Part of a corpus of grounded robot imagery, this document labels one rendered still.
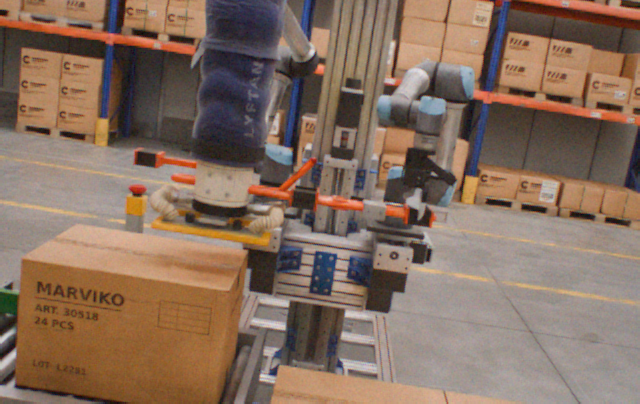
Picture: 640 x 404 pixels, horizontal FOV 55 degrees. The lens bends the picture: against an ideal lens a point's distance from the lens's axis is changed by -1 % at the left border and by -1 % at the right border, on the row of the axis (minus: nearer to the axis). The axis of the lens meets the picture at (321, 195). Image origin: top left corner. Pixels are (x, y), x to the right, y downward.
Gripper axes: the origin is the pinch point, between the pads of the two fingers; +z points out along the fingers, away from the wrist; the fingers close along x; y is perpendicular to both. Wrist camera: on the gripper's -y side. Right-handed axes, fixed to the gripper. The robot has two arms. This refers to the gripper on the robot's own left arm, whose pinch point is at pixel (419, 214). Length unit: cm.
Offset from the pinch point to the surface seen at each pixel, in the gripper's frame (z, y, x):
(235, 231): 11, 53, 13
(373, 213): 1.2, 14.2, 3.7
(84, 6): -75, 401, -714
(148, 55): -18, 342, -843
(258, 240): 12, 46, 16
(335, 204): 0.3, 26.0, 3.9
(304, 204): 1.3, 35.1, 5.9
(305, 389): 66, 26, -5
